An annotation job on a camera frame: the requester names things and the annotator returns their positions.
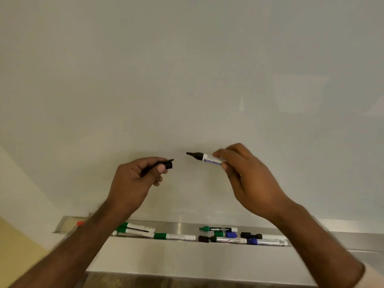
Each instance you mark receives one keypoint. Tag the person's right hand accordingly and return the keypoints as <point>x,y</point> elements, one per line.
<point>255,182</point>

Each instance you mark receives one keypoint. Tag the person's left hand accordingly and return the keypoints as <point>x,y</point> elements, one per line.
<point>129,185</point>

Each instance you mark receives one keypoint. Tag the person's left thumb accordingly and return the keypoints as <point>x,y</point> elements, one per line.
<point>160,169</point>

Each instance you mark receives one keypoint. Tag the person's right thumb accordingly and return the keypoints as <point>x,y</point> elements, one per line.
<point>229,170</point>

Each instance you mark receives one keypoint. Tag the black marker cap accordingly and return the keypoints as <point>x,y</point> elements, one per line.
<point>169,164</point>

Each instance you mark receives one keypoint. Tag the black whiteboard marker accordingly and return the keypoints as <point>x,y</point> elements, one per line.
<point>210,158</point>

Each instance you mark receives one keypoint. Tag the person's right forearm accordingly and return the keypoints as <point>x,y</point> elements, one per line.
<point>318,239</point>

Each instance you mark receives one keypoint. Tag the person's left forearm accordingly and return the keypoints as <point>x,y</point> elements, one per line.
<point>72,245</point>

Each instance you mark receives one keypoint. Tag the green marker with black label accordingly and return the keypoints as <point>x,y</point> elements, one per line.
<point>217,229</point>

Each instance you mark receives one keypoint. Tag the green capped white marker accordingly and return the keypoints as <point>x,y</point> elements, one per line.
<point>136,234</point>
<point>175,236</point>
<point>144,229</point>

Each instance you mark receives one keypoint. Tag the short blue capped marker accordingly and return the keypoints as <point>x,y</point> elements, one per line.
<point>230,235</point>

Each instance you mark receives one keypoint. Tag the black capped white marker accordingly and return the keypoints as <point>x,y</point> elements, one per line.
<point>223,240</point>

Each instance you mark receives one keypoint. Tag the long blue capped marker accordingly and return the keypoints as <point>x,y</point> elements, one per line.
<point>268,242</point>

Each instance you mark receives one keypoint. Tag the metal marker tray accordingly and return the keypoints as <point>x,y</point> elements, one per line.
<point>186,259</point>

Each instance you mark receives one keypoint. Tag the red capped marker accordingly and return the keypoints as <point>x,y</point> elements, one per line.
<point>79,223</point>

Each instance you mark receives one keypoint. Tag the white whiteboard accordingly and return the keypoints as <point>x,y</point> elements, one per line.
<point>180,71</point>

